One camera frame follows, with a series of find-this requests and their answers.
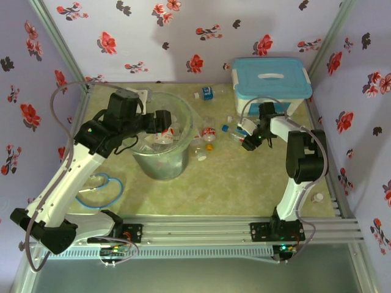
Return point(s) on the clear bottle red white label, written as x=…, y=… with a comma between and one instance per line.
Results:
x=166, y=135

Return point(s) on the clear unlabelled bottle white cap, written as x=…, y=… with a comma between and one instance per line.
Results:
x=233, y=119

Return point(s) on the clear bottle orange cap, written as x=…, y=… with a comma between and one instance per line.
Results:
x=209, y=147

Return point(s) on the small clear bottle white cap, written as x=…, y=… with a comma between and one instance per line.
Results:
x=202, y=157

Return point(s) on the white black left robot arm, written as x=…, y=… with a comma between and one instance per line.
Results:
x=64, y=189

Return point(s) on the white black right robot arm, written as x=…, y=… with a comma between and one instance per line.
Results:
x=305, y=158

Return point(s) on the clear plastic bin with liner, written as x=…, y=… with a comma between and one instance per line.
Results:
x=165, y=169

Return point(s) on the white storage box blue lid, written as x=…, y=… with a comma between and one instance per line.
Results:
x=268, y=88

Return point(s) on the small bottle blue label white cap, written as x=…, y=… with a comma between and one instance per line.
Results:
x=207, y=93

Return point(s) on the small controller board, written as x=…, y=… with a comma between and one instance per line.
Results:
x=287, y=248
x=114, y=252

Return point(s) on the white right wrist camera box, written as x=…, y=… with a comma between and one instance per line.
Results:
x=248, y=125

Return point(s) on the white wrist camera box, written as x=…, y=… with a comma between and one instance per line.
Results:
x=142, y=94
x=248, y=125

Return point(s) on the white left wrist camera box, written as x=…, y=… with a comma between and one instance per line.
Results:
x=142, y=94

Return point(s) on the aluminium extrusion frame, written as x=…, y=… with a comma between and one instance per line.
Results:
x=198, y=227

